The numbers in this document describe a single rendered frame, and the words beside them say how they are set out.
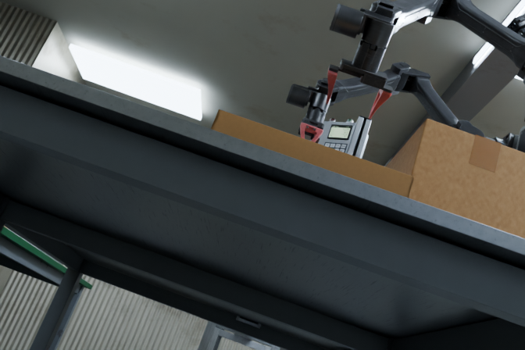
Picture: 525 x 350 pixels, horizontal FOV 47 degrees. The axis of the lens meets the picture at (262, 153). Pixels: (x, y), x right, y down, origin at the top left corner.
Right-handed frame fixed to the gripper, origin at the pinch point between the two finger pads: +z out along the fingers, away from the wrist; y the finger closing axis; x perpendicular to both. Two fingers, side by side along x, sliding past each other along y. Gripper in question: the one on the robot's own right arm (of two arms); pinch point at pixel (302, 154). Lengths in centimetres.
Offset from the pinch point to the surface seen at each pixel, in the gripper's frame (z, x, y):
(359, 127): -24.8, 15.8, -22.1
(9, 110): 44, -38, 92
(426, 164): 19, 21, 63
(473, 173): 17, 29, 63
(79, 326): 65, -142, -455
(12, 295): 60, -215, -455
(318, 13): -149, -16, -149
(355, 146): -18.1, 16.3, -23.0
